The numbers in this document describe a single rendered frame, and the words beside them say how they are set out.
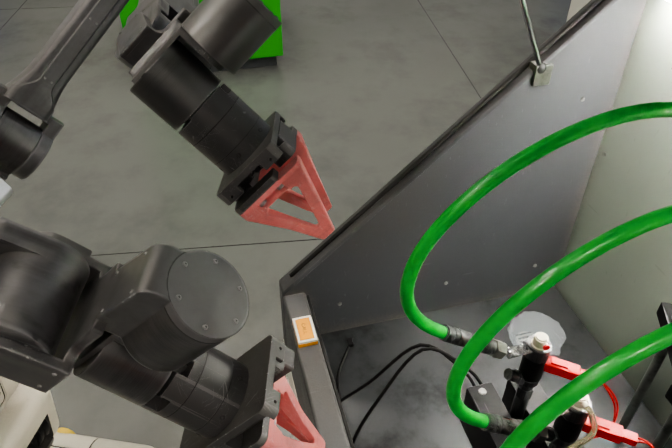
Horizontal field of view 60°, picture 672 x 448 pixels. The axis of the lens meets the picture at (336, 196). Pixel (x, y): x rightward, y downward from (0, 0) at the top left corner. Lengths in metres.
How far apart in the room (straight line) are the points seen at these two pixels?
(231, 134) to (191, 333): 0.20
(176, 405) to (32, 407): 0.75
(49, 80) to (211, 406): 0.59
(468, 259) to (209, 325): 0.78
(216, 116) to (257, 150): 0.04
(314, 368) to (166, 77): 0.54
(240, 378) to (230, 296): 0.09
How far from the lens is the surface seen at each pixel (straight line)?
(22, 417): 1.15
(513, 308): 0.52
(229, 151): 0.49
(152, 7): 0.58
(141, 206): 2.84
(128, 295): 0.35
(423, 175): 0.91
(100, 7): 0.92
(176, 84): 0.48
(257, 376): 0.44
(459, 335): 0.66
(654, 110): 0.58
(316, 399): 0.87
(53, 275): 0.40
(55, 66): 0.91
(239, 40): 0.48
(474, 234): 1.04
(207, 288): 0.36
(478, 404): 0.85
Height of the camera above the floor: 1.67
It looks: 37 degrees down
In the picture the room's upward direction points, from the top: straight up
